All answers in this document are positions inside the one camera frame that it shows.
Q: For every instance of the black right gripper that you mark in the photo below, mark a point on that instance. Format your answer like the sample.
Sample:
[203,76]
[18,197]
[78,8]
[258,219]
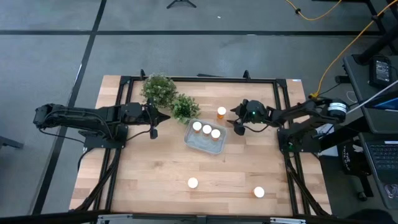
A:
[255,113]

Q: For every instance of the broad-leaf green potted plant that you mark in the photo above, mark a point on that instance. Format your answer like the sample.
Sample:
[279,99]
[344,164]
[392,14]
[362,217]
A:
[185,107]

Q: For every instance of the black stand foot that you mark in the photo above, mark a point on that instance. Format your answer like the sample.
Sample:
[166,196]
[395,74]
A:
[9,142]

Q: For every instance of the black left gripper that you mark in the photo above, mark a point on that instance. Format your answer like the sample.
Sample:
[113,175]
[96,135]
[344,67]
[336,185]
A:
[136,113]

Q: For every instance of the black aluminium table frame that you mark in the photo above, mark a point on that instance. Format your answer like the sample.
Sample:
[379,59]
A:
[202,79]

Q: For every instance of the black side desk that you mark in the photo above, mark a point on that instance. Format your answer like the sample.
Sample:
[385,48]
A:
[357,81]

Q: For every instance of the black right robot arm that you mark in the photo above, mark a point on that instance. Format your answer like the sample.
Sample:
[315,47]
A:
[298,112]

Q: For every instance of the small-leaf flowering potted plant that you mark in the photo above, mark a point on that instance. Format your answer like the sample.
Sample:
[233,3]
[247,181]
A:
[158,88]

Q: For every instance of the orange pill bottle white cap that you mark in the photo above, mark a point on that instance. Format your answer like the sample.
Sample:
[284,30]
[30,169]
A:
[221,110]
[215,133]
[192,182]
[206,129]
[258,192]
[197,126]

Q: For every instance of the black laptop keyboard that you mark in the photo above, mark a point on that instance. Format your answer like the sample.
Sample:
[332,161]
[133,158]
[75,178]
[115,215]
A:
[384,158]

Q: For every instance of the tilted monitor screen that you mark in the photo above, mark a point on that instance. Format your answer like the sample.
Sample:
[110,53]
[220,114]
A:
[385,99]

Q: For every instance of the black power supply box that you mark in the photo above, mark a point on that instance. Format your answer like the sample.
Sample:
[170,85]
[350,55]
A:
[381,71]

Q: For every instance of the black tripod legs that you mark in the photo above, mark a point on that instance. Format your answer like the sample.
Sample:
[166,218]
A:
[181,2]

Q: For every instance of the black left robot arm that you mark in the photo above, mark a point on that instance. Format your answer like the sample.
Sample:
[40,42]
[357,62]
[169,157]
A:
[77,116]

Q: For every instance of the clear plastic tray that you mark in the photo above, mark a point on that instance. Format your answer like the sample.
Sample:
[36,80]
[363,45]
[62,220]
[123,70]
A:
[203,143]

